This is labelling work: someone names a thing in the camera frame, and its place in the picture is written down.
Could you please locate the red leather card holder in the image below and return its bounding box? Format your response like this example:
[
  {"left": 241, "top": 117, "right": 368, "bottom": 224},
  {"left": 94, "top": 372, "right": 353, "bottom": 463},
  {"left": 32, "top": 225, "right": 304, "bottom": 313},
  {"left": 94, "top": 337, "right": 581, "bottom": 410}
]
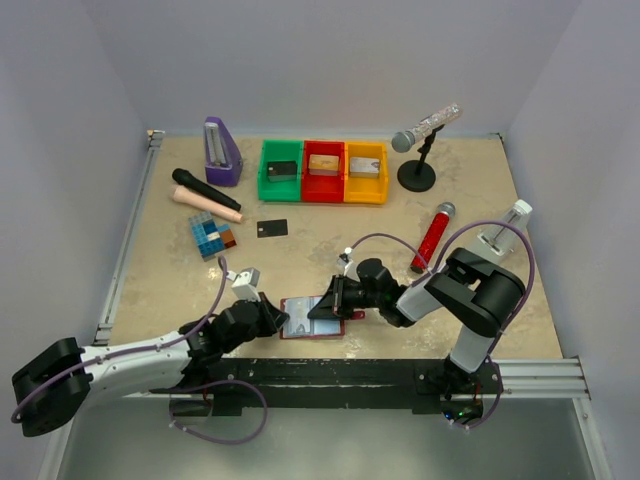
[{"left": 280, "top": 296, "right": 346, "bottom": 340}]

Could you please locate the black credit card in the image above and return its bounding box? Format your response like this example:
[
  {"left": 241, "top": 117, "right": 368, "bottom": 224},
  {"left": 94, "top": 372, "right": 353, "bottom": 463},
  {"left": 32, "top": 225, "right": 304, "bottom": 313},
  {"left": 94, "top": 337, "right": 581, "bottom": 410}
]
[{"left": 256, "top": 219, "right": 288, "bottom": 238}]

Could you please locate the silver credit card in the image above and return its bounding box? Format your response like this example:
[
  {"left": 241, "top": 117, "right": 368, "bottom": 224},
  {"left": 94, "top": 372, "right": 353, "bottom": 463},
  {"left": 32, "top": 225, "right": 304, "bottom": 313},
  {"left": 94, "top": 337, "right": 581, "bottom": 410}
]
[{"left": 283, "top": 296, "right": 314, "bottom": 338}]

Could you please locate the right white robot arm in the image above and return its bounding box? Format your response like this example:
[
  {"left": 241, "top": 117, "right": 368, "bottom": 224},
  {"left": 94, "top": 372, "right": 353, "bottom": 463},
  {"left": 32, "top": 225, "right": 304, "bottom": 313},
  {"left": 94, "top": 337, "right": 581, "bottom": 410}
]
[{"left": 308, "top": 248, "right": 526, "bottom": 375}]

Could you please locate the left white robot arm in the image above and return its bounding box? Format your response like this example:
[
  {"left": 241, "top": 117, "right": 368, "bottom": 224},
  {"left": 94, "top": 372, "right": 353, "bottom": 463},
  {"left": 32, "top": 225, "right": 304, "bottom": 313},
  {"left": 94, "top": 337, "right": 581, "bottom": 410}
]
[{"left": 11, "top": 294, "right": 289, "bottom": 437}]

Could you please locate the silver card stack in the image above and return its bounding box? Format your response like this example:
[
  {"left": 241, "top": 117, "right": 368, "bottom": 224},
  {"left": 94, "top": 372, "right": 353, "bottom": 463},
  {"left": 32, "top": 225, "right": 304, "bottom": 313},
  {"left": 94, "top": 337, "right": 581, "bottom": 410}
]
[{"left": 349, "top": 156, "right": 381, "bottom": 178}]

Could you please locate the gold card stack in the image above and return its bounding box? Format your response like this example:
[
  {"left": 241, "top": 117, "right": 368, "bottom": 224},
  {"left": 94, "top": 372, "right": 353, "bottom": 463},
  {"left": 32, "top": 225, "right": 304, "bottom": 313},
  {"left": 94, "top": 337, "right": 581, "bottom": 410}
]
[{"left": 308, "top": 154, "right": 340, "bottom": 176}]

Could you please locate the black card stack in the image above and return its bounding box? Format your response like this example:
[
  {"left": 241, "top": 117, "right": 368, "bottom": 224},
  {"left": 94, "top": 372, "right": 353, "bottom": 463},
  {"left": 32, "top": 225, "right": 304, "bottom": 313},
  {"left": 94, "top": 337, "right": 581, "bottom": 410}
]
[{"left": 266, "top": 160, "right": 298, "bottom": 183}]

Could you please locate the red glitter microphone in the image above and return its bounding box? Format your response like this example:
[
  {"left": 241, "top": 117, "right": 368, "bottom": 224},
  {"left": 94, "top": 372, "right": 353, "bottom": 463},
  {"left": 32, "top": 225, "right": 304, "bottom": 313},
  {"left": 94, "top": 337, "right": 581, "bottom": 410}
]
[{"left": 410, "top": 202, "right": 456, "bottom": 274}]

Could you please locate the blue building block stack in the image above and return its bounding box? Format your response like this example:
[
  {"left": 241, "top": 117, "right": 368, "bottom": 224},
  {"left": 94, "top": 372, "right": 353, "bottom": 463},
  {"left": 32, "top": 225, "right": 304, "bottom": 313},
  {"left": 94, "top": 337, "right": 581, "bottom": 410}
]
[{"left": 188, "top": 212, "right": 237, "bottom": 261}]

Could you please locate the yellow plastic bin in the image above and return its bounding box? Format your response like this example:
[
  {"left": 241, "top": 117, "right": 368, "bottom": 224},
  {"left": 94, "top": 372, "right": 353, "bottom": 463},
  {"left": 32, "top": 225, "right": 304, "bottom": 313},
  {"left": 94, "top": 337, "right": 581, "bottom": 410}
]
[{"left": 343, "top": 141, "right": 389, "bottom": 205}]

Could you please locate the black microphone stand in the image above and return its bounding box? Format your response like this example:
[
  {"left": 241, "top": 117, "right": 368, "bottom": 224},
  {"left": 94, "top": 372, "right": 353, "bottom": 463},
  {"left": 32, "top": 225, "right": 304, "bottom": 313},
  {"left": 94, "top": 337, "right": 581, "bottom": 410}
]
[{"left": 397, "top": 126, "right": 443, "bottom": 192}]

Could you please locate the red plastic bin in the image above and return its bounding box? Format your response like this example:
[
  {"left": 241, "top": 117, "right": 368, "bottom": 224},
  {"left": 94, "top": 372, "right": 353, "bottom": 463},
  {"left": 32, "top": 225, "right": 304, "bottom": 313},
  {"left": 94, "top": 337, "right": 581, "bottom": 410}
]
[{"left": 301, "top": 140, "right": 345, "bottom": 203}]

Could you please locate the white metronome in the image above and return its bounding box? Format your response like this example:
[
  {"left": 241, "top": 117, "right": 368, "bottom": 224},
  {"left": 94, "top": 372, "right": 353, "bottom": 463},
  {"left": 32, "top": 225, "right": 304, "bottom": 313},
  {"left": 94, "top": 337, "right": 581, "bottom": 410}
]
[{"left": 469, "top": 199, "right": 533, "bottom": 264}]

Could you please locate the green plastic bin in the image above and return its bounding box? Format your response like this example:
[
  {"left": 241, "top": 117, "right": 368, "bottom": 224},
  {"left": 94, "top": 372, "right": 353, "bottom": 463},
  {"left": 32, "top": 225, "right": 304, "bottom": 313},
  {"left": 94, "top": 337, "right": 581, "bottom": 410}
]
[{"left": 257, "top": 139, "right": 304, "bottom": 202}]

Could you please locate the pink microphone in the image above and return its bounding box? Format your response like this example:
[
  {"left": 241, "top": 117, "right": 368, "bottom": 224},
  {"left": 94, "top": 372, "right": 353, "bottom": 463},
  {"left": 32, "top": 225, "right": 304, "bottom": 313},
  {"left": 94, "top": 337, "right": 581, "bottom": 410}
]
[{"left": 171, "top": 185, "right": 243, "bottom": 223}]

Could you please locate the silver glitter microphone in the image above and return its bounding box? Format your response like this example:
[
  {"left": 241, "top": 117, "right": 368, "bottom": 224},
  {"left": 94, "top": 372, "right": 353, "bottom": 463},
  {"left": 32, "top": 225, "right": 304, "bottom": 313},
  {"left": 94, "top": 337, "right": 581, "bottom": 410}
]
[{"left": 391, "top": 103, "right": 462, "bottom": 153}]

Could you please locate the black microphone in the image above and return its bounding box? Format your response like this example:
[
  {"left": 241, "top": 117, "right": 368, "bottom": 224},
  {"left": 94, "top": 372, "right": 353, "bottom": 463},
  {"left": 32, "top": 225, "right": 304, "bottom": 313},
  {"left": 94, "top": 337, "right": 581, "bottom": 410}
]
[{"left": 172, "top": 168, "right": 241, "bottom": 212}]

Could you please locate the purple metronome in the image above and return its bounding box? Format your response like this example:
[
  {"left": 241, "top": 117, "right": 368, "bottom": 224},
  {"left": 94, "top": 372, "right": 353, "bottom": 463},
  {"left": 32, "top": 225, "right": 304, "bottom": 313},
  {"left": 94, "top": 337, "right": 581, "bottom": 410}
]
[{"left": 203, "top": 117, "right": 243, "bottom": 187}]

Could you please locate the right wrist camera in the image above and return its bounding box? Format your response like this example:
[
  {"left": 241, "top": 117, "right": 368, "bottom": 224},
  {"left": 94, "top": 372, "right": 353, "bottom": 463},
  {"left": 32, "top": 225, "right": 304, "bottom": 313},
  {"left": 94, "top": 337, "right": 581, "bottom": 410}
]
[{"left": 337, "top": 247, "right": 353, "bottom": 276}]

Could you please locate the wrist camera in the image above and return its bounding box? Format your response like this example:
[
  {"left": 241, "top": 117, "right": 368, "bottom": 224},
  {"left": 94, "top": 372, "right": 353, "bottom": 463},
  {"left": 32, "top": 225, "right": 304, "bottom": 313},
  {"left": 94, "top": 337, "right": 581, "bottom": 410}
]
[
  {"left": 337, "top": 247, "right": 353, "bottom": 276},
  {"left": 227, "top": 268, "right": 260, "bottom": 302}
]

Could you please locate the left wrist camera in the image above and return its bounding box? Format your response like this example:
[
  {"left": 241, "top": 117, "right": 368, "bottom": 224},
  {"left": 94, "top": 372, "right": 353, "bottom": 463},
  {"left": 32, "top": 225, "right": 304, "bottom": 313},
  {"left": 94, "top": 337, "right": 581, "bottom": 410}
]
[{"left": 227, "top": 268, "right": 260, "bottom": 302}]

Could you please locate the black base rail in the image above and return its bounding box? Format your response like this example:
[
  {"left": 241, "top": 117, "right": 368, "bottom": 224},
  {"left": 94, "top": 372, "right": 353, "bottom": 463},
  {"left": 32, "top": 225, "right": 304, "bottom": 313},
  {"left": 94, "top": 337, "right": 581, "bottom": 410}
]
[{"left": 149, "top": 357, "right": 506, "bottom": 418}]

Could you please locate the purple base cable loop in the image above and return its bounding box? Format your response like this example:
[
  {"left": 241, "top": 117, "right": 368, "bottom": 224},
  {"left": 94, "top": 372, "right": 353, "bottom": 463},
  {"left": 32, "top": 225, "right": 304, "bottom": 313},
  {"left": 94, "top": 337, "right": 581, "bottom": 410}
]
[{"left": 168, "top": 372, "right": 271, "bottom": 444}]

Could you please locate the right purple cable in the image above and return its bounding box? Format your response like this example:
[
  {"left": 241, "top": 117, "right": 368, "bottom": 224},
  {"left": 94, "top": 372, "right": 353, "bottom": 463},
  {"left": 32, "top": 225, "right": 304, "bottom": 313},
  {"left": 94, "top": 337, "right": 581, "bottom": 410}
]
[{"left": 344, "top": 220, "right": 537, "bottom": 361}]

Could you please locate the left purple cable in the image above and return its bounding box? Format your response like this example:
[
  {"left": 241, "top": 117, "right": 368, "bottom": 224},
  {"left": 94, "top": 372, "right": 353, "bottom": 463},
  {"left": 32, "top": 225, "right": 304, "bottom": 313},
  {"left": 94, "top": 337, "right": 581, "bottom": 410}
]
[{"left": 10, "top": 255, "right": 239, "bottom": 424}]

